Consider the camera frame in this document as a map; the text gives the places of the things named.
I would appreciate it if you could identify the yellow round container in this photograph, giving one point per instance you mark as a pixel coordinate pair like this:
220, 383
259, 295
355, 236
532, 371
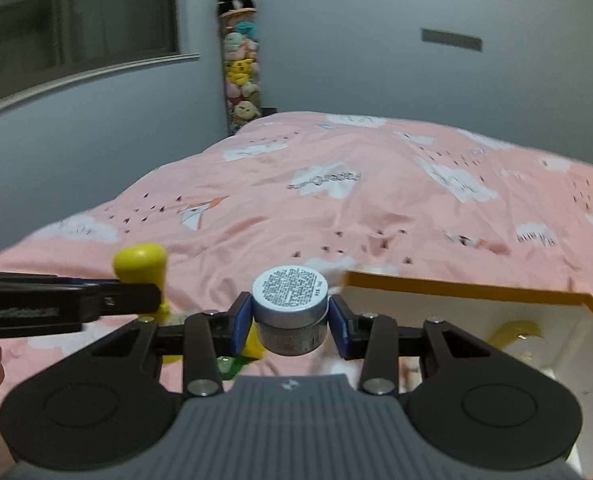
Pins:
516, 332

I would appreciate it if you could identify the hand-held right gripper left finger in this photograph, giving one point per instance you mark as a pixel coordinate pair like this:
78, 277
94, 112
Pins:
241, 325

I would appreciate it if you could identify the grey wall plate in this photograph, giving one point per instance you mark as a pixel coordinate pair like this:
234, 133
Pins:
451, 40

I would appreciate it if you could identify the grey jar with white label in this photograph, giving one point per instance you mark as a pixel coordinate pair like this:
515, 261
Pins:
289, 330

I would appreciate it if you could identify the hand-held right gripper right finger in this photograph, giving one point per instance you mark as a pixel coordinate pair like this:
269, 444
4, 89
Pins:
339, 327

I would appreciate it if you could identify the window with grey frame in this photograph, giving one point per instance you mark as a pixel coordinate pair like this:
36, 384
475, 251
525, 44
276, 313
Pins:
76, 20

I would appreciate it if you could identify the white box with orange rim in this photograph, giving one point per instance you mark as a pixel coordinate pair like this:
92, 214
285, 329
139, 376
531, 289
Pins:
476, 320

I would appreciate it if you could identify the yellow plastic bottle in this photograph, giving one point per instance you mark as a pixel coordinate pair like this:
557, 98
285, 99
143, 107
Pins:
141, 262

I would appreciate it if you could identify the column of plush toys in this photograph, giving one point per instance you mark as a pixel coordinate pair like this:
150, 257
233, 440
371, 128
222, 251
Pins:
241, 75

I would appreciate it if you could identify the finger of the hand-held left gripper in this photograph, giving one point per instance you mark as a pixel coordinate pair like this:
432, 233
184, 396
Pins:
36, 279
126, 297

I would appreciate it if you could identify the pink cloud printed blanket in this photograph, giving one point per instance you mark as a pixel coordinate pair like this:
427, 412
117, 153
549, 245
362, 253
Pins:
326, 210

